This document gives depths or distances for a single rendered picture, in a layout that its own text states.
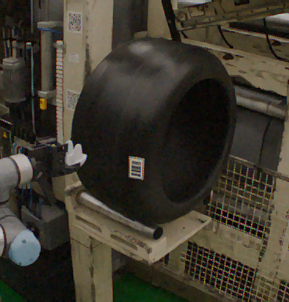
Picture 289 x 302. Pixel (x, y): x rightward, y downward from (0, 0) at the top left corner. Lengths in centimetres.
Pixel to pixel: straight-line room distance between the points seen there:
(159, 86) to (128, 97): 9
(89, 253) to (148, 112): 84
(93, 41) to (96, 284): 103
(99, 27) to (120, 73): 31
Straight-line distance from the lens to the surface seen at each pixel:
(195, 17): 180
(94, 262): 201
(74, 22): 164
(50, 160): 118
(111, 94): 136
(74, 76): 169
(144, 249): 157
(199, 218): 183
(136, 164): 131
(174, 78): 134
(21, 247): 101
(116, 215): 163
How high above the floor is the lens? 178
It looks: 25 degrees down
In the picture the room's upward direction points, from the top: 2 degrees clockwise
